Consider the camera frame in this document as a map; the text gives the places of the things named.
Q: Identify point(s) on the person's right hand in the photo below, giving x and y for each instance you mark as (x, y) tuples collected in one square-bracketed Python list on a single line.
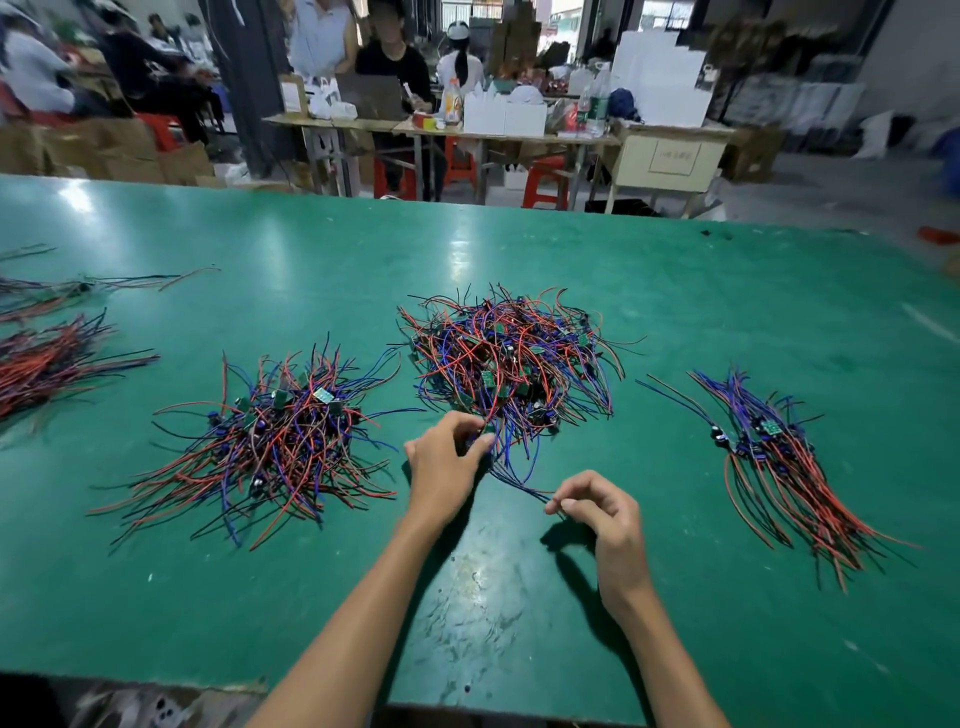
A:
[(618, 533)]

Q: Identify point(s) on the stack of white boxes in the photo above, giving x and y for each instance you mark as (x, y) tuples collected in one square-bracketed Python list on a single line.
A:
[(660, 78)]

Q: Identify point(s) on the row of cardboard boxes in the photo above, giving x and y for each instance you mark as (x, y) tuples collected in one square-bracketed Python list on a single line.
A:
[(105, 153)]

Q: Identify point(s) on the grey laptop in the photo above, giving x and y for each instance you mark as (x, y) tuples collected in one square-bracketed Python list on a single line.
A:
[(372, 96)]

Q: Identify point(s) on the person's left hand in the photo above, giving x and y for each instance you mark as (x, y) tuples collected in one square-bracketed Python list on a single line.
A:
[(447, 473)]

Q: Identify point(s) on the row of white containers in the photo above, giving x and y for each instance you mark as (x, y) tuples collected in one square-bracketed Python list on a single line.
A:
[(506, 114)]

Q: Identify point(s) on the dark pillar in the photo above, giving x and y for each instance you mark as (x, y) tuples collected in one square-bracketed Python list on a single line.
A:
[(252, 83)]

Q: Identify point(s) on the brown cardboard box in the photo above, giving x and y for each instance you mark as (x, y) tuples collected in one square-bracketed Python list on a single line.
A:
[(755, 153)]

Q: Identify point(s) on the red plastic stool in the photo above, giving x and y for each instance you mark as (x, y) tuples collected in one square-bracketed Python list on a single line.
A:
[(158, 132), (546, 182), (461, 165)]

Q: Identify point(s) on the cream cabinet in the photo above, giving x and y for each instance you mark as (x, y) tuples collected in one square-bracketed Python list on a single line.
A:
[(671, 161)]

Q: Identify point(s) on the small red floor object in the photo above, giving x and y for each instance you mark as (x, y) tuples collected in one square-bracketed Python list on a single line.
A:
[(938, 234)]

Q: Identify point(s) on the person's left forearm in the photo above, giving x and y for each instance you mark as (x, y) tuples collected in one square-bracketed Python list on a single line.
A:
[(345, 645)]

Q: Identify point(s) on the person's right forearm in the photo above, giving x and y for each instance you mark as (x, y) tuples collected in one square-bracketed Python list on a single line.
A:
[(668, 675)]

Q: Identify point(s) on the dark blue bag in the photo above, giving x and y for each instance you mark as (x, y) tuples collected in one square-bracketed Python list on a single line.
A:
[(623, 104)]

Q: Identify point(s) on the long wooden work table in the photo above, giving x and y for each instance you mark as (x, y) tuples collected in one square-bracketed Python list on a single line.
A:
[(443, 132)]

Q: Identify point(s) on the heap of blue bags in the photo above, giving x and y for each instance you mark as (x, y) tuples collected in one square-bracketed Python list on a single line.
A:
[(951, 162)]

